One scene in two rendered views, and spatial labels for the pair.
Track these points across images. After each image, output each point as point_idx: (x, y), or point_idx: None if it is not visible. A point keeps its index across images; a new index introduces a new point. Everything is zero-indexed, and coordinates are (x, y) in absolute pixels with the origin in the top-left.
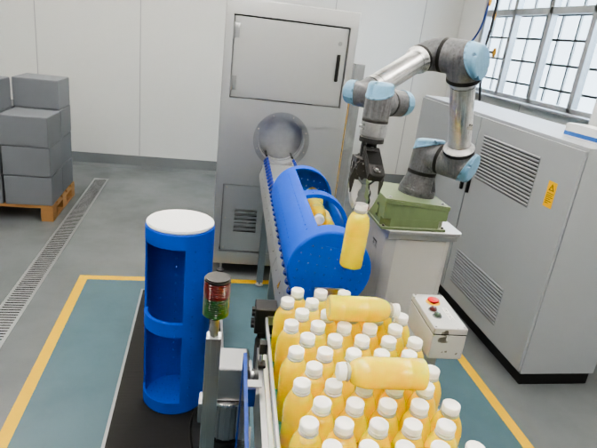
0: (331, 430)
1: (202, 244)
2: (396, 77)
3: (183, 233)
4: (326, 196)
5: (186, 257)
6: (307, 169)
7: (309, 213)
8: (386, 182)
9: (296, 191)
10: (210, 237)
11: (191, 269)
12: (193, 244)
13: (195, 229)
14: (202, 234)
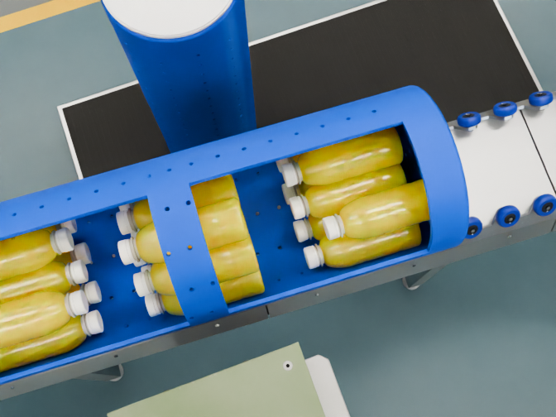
0: None
1: (134, 45)
2: None
3: (103, 2)
4: (160, 247)
5: (117, 35)
6: (415, 154)
7: (9, 228)
8: (311, 406)
9: (198, 165)
10: (160, 49)
11: (129, 56)
12: (118, 31)
13: (127, 14)
14: (131, 33)
